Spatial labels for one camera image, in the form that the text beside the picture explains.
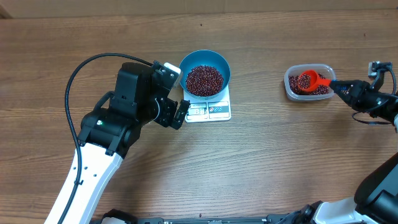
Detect red scoop blue handle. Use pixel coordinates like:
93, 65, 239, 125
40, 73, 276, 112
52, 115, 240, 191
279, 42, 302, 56
298, 70, 331, 92

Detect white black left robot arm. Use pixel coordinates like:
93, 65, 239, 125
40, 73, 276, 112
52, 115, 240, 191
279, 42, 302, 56
46, 62, 189, 223

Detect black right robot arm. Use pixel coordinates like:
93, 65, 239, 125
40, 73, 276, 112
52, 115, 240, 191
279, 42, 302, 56
294, 80, 397, 223

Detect white kitchen scale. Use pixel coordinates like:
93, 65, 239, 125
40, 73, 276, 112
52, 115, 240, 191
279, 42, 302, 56
183, 85, 232, 123

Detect red beans in bowl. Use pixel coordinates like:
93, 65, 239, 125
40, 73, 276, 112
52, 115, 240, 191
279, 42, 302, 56
185, 65, 224, 96

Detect red beans in scoop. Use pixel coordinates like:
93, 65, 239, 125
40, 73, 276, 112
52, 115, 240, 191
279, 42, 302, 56
297, 73, 312, 90

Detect blue bowl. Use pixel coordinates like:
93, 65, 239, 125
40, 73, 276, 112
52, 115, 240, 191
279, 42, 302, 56
179, 50, 231, 100

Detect clear plastic container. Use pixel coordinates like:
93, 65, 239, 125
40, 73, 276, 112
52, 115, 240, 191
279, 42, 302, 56
284, 63, 336, 101

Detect red beans pile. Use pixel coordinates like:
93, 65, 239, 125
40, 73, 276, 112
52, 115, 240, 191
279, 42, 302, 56
289, 76, 329, 95

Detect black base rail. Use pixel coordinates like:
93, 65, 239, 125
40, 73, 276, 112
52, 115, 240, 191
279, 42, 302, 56
90, 202, 355, 224

